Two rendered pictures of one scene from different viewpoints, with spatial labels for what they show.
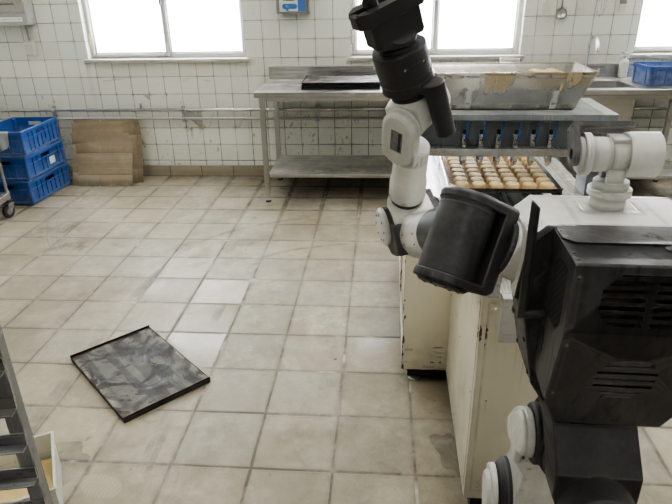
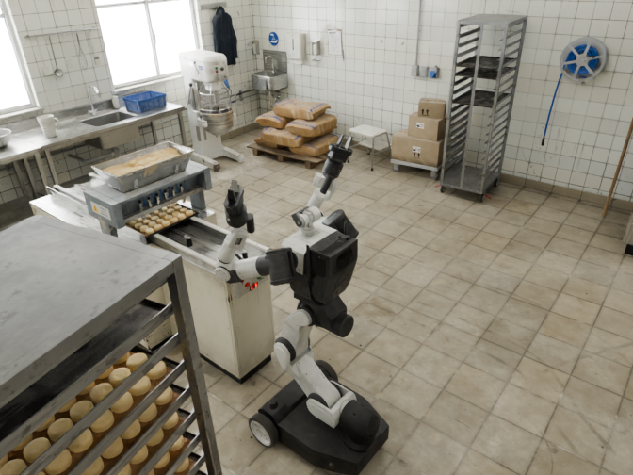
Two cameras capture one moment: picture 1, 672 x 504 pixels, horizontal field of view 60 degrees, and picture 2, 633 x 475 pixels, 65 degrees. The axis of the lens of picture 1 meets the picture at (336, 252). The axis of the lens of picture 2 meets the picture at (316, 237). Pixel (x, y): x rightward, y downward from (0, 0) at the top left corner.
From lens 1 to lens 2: 1.45 m
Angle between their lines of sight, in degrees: 49
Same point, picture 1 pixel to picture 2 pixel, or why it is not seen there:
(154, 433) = not seen: outside the picture
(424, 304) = not seen: hidden behind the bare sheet
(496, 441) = (246, 343)
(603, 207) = (310, 235)
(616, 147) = (309, 216)
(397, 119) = (241, 234)
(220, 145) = not seen: outside the picture
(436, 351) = (164, 327)
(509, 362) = (242, 304)
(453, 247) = (285, 269)
